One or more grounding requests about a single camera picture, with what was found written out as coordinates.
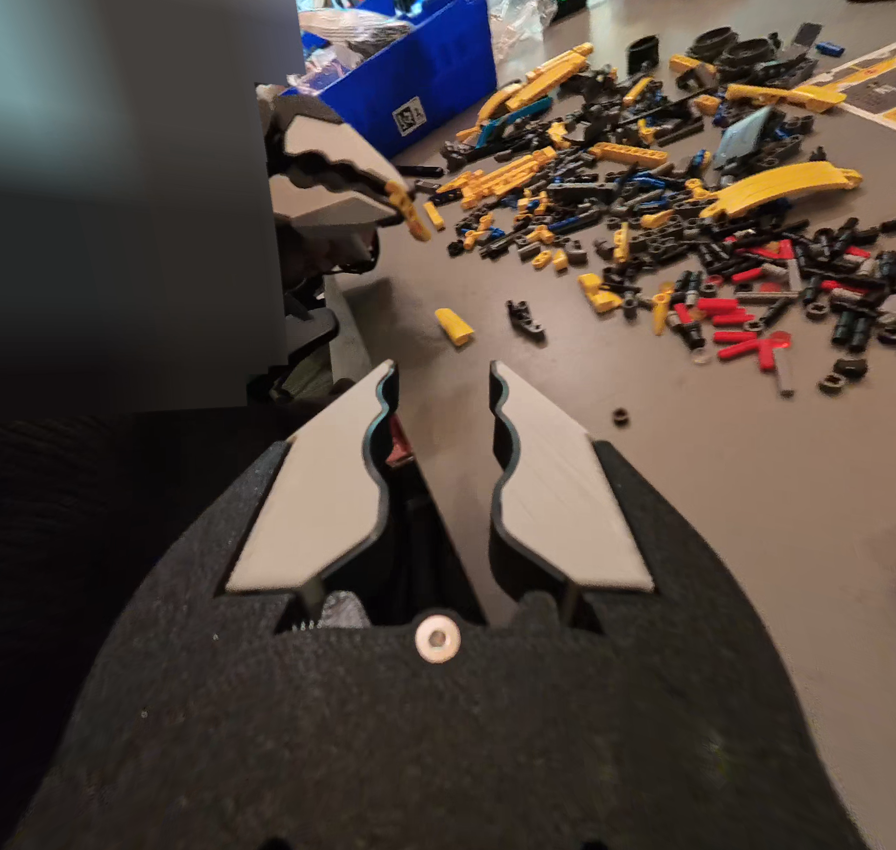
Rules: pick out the pile of toy building parts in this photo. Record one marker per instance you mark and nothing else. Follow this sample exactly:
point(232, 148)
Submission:
point(630, 154)

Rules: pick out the clear plastic bags in bin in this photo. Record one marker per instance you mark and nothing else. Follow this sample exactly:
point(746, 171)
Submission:
point(350, 28)

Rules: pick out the person's torso in dark sweater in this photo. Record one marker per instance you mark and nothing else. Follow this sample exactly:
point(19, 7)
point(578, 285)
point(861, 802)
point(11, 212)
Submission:
point(84, 549)

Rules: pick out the red badge holder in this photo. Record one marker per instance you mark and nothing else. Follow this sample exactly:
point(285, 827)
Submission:
point(400, 447)

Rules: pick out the blue grey toy panel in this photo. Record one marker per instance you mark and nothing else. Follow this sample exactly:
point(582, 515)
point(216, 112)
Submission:
point(745, 136)

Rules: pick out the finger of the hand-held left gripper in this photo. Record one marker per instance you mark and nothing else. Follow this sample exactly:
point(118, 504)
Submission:
point(329, 210)
point(336, 140)

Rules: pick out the long yellow bar piece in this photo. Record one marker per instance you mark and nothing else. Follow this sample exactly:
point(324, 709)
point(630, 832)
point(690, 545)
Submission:
point(434, 216)

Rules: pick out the clear plastic bag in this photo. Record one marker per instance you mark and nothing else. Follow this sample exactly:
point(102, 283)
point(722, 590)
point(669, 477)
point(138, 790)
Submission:
point(521, 14)

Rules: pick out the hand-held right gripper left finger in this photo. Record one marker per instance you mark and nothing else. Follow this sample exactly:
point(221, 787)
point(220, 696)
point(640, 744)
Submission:
point(315, 507)

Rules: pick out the blue plastic bin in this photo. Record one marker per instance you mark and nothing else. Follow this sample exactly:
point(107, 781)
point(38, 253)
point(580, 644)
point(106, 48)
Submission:
point(434, 73)

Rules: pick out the yellow black sticker sheet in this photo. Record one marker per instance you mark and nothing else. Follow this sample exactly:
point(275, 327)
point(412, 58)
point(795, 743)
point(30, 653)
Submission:
point(868, 94)

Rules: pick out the dark grey beam with pins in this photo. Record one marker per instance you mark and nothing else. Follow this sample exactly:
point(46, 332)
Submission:
point(526, 319)

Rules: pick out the yellow curved wedge piece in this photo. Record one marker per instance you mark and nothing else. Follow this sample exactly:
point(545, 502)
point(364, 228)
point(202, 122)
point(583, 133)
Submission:
point(455, 327)

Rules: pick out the large yellow curved panel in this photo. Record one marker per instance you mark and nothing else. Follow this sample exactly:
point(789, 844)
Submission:
point(777, 189)

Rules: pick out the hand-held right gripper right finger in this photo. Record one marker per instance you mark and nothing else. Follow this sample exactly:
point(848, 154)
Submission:
point(567, 507)

